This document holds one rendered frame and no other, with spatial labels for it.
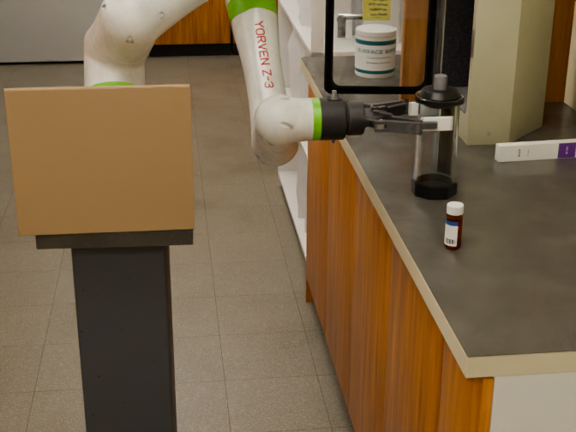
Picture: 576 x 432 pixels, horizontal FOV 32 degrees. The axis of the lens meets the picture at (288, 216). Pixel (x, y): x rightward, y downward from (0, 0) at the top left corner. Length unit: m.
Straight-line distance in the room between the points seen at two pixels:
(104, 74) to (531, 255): 0.95
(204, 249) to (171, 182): 2.25
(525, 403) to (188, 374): 1.85
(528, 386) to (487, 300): 0.20
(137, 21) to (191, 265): 2.20
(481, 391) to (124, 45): 0.99
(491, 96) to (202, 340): 1.49
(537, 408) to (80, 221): 0.96
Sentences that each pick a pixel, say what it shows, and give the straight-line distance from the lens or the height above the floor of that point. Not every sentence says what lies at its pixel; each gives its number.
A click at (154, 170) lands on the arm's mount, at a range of 2.03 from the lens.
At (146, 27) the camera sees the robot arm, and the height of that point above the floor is 1.33.
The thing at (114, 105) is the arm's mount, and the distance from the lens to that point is 2.00.
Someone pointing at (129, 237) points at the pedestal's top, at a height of 0.92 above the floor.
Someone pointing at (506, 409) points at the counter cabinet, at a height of 0.84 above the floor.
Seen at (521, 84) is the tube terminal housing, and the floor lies 1.09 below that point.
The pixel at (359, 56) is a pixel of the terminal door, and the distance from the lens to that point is 2.85.
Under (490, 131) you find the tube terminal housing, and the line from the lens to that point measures 2.64.
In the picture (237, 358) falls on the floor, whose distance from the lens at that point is 3.47.
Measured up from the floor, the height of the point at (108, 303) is 0.74.
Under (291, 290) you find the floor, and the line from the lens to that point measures 3.93.
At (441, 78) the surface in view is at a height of 1.21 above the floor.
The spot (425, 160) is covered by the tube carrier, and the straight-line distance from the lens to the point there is 2.23.
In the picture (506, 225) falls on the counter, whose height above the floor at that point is 0.94.
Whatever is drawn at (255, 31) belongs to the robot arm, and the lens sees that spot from 2.35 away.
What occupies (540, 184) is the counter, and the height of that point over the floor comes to 0.94.
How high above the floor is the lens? 1.75
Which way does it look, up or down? 22 degrees down
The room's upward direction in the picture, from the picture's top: straight up
